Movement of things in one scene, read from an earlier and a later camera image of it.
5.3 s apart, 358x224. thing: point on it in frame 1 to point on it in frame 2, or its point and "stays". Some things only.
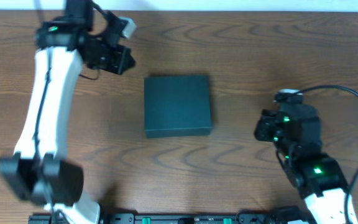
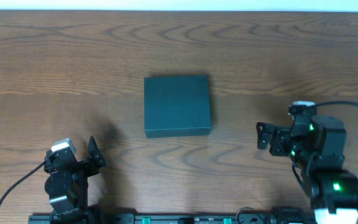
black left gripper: [119, 66] to [97, 160]
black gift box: [177, 106] stays
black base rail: [184, 218] stays
